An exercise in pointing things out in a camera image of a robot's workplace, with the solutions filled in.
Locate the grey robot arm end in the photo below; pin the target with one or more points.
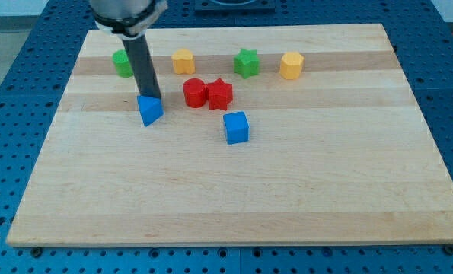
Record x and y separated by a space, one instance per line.
127 19

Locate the blue cube block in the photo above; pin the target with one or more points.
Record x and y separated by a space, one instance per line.
237 128

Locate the red star block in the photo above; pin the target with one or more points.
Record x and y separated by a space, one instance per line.
220 94

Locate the red cylinder block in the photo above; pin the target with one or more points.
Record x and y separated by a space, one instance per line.
194 91

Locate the wooden board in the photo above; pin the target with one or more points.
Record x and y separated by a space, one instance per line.
340 156

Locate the green star block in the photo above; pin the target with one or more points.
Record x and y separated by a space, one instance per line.
247 63

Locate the blue triangle block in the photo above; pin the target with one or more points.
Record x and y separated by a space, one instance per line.
150 109

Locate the yellow heart block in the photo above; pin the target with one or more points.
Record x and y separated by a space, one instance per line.
183 62

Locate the yellow hexagon block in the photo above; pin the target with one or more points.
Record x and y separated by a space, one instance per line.
291 65

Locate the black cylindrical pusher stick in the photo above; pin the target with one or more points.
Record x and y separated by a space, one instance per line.
140 59

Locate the green cylinder block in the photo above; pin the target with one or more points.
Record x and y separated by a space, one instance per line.
122 64

